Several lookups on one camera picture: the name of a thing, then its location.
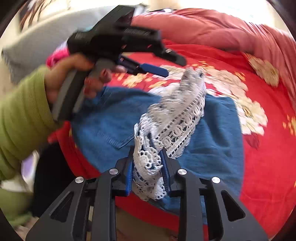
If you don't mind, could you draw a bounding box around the blue denim pants lace trim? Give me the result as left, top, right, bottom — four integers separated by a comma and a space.
71, 68, 244, 214

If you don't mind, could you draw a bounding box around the person's left hand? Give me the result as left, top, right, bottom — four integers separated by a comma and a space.
43, 53, 127, 105

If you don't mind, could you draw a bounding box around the salmon pink quilt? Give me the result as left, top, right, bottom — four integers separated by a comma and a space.
132, 9, 295, 103

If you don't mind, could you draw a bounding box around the pink clothes pile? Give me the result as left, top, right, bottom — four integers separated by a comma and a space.
46, 41, 70, 68

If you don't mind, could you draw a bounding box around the grey quilted headboard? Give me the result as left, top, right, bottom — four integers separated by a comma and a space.
1, 6, 113, 84

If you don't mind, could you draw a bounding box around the red floral bed blanket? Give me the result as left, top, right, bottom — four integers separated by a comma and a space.
49, 42, 295, 238

